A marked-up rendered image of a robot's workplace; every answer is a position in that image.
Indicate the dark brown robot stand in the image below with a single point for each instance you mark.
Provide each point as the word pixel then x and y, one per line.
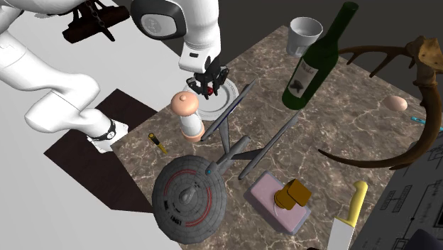
pixel 100 173

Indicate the brown antler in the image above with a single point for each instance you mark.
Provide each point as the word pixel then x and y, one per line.
pixel 427 114

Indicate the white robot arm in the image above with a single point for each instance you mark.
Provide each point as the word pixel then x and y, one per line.
pixel 52 86

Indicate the grey board with line drawings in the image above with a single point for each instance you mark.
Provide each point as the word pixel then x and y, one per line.
pixel 408 194

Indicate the ochre yellow tape dispenser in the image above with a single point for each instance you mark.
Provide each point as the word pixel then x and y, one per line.
pixel 294 195

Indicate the white cup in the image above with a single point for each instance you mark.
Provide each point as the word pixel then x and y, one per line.
pixel 301 38

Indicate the cyan pen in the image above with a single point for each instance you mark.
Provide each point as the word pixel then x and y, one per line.
pixel 420 121

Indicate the small red ball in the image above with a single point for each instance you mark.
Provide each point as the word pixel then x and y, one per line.
pixel 210 91

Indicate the beige egg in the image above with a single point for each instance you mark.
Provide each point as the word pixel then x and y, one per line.
pixel 395 103

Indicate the dark green wine bottle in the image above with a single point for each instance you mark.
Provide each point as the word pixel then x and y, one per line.
pixel 311 65

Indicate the pink block in grey tray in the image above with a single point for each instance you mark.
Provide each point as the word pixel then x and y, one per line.
pixel 266 197

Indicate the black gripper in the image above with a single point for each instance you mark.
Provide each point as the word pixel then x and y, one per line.
pixel 211 71

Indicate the grey spaceship model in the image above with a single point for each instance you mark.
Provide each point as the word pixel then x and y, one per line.
pixel 188 199

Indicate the white mill with peach top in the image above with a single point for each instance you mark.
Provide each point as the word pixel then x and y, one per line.
pixel 190 117

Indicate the white round plate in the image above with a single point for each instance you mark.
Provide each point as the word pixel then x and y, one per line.
pixel 221 102

